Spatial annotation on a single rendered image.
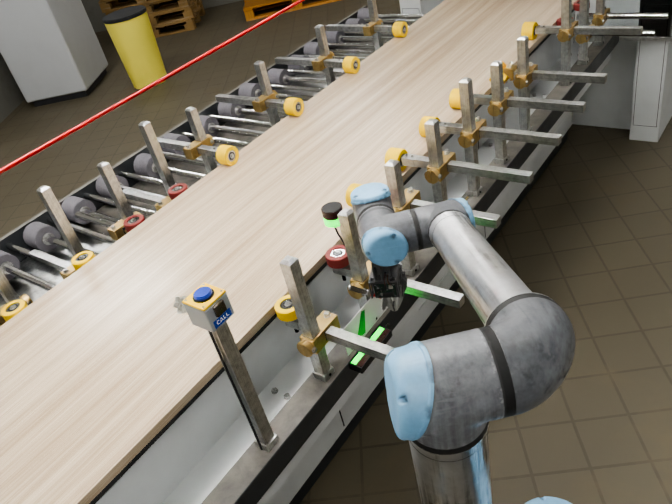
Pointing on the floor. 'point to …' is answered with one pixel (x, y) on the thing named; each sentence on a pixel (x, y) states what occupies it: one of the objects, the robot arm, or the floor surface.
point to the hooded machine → (50, 49)
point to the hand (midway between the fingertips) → (394, 304)
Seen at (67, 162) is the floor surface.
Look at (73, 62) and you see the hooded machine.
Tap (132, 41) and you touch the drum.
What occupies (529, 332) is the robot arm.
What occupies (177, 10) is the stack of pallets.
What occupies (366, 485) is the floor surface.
